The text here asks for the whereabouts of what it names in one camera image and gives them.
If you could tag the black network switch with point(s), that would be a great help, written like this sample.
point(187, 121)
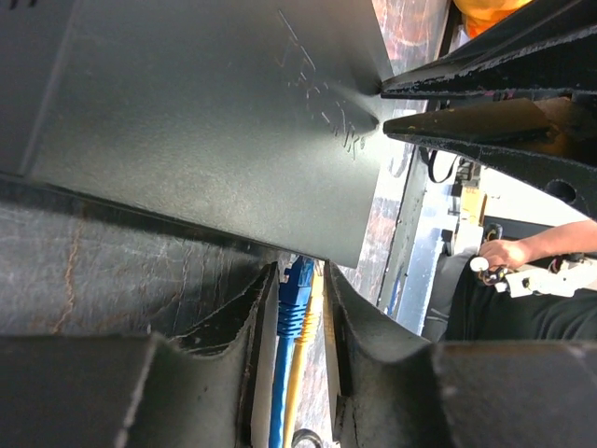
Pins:
point(258, 119)

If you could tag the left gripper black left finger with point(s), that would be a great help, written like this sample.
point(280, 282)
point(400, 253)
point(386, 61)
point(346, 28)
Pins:
point(208, 387)

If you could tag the white teleoperation handle device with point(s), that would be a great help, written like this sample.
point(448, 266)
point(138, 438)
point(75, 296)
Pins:
point(562, 278)

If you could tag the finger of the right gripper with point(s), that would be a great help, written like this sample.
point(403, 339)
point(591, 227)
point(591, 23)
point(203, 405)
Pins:
point(546, 46)
point(548, 144)

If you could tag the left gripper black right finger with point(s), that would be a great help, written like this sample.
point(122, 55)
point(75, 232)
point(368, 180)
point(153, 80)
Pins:
point(389, 387)

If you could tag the operator bare forearm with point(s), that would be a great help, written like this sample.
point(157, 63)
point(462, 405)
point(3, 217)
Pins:
point(575, 237)

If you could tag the orange cartoon print shirt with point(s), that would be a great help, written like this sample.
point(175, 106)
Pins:
point(480, 15)

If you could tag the operator bare hand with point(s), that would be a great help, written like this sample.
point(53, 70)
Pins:
point(505, 253)

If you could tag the operator black clothing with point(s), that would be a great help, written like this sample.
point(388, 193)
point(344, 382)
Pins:
point(479, 313)

